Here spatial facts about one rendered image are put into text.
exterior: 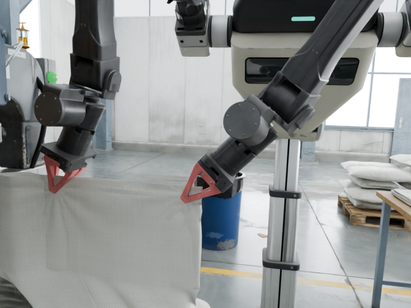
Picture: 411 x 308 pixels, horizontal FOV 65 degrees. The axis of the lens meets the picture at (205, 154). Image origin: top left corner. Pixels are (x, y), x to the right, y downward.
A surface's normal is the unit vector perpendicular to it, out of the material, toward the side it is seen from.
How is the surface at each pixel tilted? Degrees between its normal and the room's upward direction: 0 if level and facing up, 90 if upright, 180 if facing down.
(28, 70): 90
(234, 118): 75
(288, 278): 90
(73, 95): 105
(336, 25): 92
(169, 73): 90
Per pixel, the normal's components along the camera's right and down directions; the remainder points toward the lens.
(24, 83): 0.98, 0.05
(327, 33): -0.59, 0.13
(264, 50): -0.15, 0.73
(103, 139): -0.17, 0.13
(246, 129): -0.38, -0.15
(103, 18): 0.90, 0.29
